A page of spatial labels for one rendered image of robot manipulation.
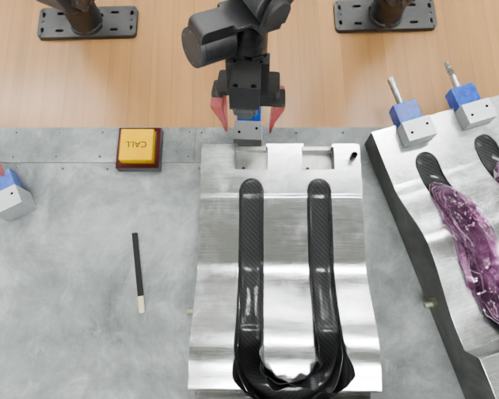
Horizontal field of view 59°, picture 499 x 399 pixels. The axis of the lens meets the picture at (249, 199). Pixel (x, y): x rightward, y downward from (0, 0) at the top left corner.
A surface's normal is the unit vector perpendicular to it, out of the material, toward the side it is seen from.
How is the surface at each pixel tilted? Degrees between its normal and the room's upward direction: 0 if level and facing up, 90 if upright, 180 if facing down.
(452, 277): 16
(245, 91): 60
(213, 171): 0
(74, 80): 0
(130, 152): 0
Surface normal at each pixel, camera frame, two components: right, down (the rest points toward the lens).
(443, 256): 0.03, -0.10
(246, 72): 0.01, -0.70
